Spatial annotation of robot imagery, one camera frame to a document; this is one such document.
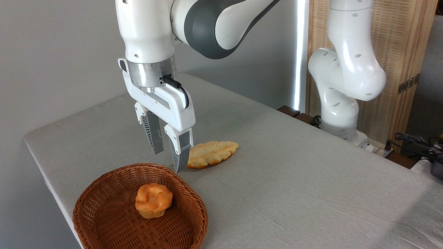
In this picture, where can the long braided bread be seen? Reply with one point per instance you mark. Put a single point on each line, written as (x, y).
(214, 152)

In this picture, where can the white power strip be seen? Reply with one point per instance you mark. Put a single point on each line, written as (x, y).
(377, 149)

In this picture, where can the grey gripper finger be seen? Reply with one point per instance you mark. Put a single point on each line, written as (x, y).
(180, 145)
(152, 133)

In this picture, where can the round orange bread bun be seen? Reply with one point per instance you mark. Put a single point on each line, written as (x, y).
(154, 200)

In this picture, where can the wooden folding screen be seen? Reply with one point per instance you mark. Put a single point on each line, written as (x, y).
(398, 41)

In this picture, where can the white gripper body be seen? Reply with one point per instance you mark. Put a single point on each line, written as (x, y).
(173, 110)

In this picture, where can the dark brown wooden block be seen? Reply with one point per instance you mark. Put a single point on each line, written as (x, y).
(288, 110)

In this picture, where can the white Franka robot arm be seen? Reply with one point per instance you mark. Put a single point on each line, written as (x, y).
(346, 69)

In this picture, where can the brown wicker basket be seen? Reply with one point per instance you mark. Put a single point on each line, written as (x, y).
(110, 214)

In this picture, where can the metal screen hinge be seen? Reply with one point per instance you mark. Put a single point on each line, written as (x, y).
(408, 84)

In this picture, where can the grey tablecloth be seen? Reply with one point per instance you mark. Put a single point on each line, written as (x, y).
(294, 180)

